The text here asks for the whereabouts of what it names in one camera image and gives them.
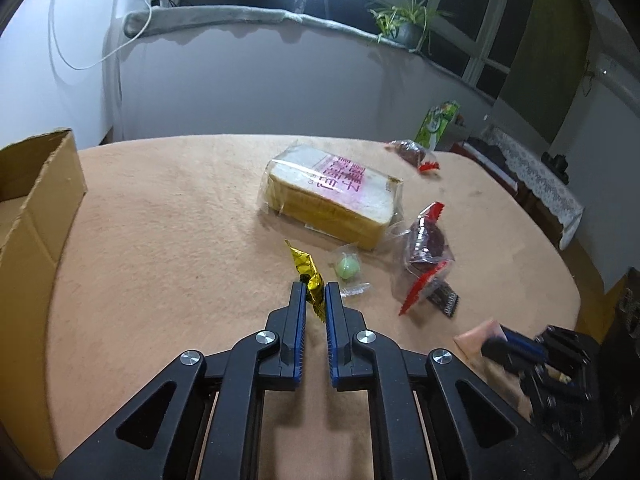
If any red clear date pastry packet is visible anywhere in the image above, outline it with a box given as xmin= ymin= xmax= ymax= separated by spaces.
xmin=393 ymin=202 xmax=454 ymax=315

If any small black candy packet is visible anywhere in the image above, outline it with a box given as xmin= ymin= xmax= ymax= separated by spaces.
xmin=427 ymin=282 xmax=460 ymax=318

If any red box on floor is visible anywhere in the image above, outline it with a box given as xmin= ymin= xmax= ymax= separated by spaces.
xmin=449 ymin=136 xmax=518 ymax=197

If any green wrapped round candy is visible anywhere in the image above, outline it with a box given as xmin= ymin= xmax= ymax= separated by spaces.
xmin=330 ymin=244 xmax=371 ymax=297

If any potted spider plant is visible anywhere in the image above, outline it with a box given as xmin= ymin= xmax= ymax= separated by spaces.
xmin=368 ymin=0 xmax=456 ymax=53

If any white hanging cable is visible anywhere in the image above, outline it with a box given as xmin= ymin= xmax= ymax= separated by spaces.
xmin=46 ymin=0 xmax=154 ymax=73

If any brown cardboard box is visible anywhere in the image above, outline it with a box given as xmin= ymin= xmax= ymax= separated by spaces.
xmin=1 ymin=129 xmax=87 ymax=474

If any beige table cloth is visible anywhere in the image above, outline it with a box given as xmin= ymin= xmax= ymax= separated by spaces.
xmin=47 ymin=136 xmax=579 ymax=479

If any sliced bread loaf bag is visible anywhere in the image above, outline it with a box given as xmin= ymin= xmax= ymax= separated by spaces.
xmin=260 ymin=143 xmax=402 ymax=250

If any pink small sachet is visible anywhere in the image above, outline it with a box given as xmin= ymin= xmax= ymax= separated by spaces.
xmin=454 ymin=318 xmax=506 ymax=360

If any grey windowsill cloth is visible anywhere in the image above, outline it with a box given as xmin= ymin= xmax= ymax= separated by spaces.
xmin=122 ymin=6 xmax=421 ymax=55

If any green white carton box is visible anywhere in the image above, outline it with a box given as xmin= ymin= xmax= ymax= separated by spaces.
xmin=414 ymin=101 xmax=460 ymax=151

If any white lace covered furniture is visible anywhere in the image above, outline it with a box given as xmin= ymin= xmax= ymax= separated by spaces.
xmin=480 ymin=126 xmax=585 ymax=250

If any yellow foil snack packet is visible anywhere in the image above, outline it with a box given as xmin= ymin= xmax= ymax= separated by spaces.
xmin=286 ymin=240 xmax=326 ymax=322

